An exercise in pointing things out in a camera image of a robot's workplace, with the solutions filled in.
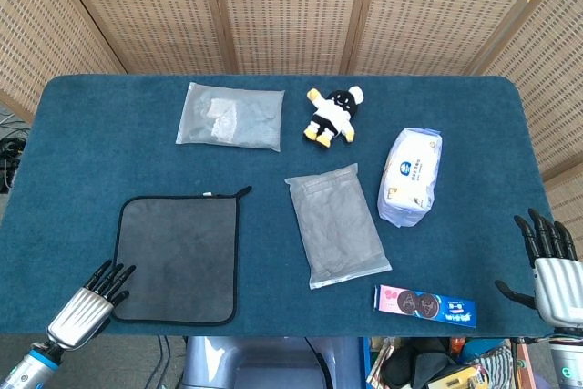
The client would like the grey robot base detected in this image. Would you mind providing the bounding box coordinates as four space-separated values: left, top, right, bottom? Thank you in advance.
179 336 365 389

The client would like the white tissue pack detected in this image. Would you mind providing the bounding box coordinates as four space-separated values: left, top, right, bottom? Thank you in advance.
376 128 444 229

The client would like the striped black white fabric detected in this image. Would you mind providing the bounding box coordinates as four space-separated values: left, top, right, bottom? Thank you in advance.
476 346 512 385

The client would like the frosted bag with white items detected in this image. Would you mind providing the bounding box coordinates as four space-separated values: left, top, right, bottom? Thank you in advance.
175 81 286 152

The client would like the frosted bag with grey cloth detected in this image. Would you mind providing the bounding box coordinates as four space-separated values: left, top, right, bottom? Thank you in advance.
284 162 393 291

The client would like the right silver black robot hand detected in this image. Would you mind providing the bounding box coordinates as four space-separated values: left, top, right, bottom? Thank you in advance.
495 208 583 329

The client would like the grey cloth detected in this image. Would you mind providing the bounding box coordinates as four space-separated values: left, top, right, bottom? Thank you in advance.
111 185 253 327

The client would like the black fabric bundle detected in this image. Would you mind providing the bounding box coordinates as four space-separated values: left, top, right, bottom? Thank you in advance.
381 345 462 389

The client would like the black cable bundle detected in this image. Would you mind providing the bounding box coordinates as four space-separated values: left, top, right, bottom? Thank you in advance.
0 119 29 194

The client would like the teal felt table cover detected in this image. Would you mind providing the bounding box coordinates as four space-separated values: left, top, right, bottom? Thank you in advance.
0 73 564 340

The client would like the black white plush toy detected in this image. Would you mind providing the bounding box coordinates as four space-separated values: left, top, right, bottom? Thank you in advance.
302 85 365 149

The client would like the blue pink cookie box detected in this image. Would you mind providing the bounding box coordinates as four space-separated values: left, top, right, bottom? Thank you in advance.
373 284 477 329

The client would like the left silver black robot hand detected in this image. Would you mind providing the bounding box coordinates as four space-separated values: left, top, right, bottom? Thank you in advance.
46 259 137 353

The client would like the yellow black packet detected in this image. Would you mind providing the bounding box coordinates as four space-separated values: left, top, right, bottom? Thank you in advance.
435 371 491 389

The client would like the thin black cable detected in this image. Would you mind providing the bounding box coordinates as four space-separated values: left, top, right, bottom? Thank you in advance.
145 336 173 389

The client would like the woven wooden folding screen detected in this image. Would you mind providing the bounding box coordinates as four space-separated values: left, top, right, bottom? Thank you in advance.
0 0 583 271

